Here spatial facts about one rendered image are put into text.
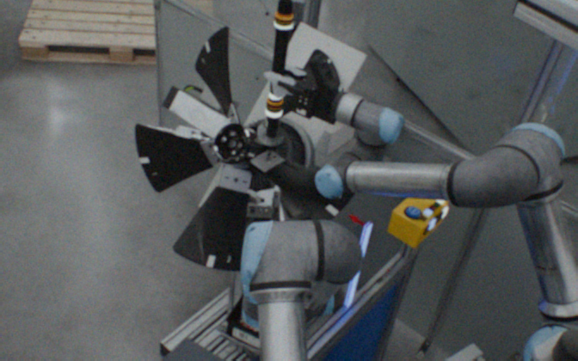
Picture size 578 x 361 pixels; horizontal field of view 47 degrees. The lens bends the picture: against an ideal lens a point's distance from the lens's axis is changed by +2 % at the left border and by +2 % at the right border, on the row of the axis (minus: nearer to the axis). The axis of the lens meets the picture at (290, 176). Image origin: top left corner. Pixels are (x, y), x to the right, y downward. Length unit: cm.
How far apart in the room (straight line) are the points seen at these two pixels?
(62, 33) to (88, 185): 132
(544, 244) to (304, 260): 54
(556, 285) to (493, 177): 33
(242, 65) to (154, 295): 109
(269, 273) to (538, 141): 60
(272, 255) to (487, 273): 149
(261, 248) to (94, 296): 192
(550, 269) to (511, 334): 120
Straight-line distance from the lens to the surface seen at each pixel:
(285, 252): 118
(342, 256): 121
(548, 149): 140
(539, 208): 144
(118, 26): 461
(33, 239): 331
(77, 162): 369
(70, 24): 464
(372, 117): 154
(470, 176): 131
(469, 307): 271
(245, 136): 180
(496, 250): 248
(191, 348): 134
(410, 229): 192
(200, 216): 186
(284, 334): 118
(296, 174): 179
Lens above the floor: 235
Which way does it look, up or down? 41 degrees down
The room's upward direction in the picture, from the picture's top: 8 degrees clockwise
